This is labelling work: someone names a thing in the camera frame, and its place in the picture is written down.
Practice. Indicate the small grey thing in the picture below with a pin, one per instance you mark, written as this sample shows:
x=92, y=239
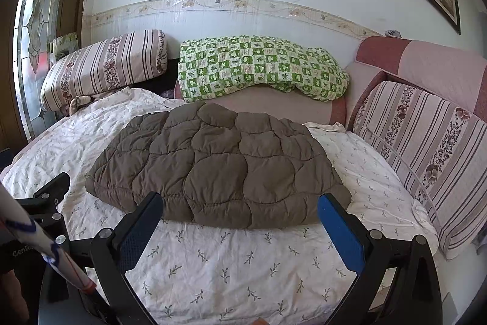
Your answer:
x=392, y=33

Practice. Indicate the brown quilted hooded jacket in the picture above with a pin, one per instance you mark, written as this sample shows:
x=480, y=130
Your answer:
x=213, y=165

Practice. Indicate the green checkered pillow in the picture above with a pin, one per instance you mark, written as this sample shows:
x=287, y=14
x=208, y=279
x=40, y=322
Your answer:
x=258, y=66

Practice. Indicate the person's left forearm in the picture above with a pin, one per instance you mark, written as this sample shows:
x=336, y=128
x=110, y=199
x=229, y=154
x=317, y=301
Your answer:
x=13, y=298

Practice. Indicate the striped floral pillow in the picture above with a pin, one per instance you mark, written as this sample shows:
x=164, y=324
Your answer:
x=437, y=142
x=102, y=66

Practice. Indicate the pink padded headboard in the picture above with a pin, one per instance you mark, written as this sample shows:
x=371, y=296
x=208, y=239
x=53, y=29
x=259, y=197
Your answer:
x=430, y=62

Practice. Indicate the white leaf-print bedsheet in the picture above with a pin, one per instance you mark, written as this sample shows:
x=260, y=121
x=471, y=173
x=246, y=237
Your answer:
x=228, y=264

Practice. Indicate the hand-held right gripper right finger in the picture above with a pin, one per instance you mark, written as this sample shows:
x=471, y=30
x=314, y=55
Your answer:
x=340, y=233

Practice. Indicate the small brown cloth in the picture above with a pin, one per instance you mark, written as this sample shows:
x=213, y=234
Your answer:
x=78, y=104

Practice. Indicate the stained glass window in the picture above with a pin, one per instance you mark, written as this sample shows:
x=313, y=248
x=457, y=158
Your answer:
x=36, y=24

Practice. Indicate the small floral box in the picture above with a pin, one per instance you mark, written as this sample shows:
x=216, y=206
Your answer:
x=62, y=48

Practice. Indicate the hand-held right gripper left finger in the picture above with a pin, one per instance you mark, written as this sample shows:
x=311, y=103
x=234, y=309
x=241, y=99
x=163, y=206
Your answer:
x=140, y=233

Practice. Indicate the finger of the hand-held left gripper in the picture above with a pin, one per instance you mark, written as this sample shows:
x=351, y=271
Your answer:
x=43, y=216
x=53, y=188

